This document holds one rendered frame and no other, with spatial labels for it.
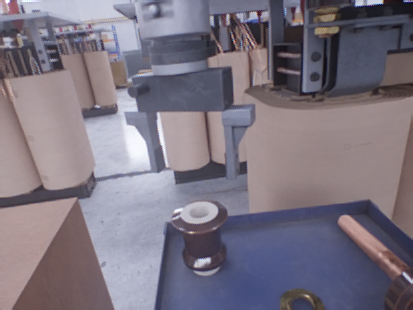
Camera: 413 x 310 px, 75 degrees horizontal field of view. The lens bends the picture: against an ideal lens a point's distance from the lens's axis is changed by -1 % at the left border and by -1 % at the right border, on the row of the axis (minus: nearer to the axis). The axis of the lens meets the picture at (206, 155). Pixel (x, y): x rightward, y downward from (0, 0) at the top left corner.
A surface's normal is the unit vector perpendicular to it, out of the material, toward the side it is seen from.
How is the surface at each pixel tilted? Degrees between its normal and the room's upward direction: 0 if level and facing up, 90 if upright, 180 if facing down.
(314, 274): 0
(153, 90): 90
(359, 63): 90
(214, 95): 90
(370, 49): 90
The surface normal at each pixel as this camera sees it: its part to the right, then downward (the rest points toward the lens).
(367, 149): 0.13, 0.36
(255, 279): -0.10, -0.92
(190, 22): 0.51, 0.29
